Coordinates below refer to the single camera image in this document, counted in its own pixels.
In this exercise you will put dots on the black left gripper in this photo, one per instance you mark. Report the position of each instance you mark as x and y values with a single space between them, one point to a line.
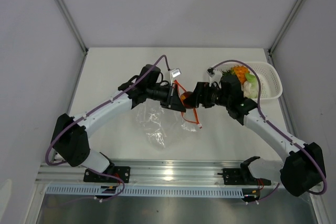
174 102

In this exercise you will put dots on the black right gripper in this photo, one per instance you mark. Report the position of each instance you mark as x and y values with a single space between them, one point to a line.
200 88

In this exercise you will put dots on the dark red toy apple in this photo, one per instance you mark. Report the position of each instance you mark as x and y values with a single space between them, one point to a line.
184 97

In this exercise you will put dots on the clear zip bag orange zipper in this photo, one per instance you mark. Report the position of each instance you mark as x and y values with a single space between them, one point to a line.
165 128

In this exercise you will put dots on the green toy cabbage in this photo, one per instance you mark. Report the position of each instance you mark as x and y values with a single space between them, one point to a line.
252 79

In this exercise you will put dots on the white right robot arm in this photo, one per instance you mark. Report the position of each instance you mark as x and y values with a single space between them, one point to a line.
302 167

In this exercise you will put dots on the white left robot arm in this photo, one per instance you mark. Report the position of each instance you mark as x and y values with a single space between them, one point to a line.
71 134

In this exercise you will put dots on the toy pineapple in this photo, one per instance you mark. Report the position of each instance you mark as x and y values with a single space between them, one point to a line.
238 71

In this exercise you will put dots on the white plastic basket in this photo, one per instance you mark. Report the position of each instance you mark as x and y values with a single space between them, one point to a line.
271 87

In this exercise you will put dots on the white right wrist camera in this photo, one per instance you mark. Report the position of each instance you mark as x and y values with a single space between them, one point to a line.
214 75

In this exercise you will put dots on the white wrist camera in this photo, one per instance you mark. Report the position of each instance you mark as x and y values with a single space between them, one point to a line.
172 74
214 75

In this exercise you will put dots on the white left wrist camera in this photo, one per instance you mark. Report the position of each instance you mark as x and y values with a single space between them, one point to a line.
172 74

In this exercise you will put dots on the aluminium frame rail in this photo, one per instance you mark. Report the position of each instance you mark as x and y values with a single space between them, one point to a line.
147 173

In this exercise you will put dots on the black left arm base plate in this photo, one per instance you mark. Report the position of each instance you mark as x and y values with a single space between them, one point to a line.
111 175

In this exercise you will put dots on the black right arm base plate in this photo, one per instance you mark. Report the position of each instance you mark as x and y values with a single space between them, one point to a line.
241 176

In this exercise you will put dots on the white slotted cable duct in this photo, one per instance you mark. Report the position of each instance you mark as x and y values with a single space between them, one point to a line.
150 191

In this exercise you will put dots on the right back frame post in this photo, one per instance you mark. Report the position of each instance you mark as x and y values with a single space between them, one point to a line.
294 11

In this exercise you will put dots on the frame post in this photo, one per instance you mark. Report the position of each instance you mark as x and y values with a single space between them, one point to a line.
63 8
294 11

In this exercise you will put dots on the left back frame post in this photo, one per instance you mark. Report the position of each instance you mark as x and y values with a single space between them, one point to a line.
63 8

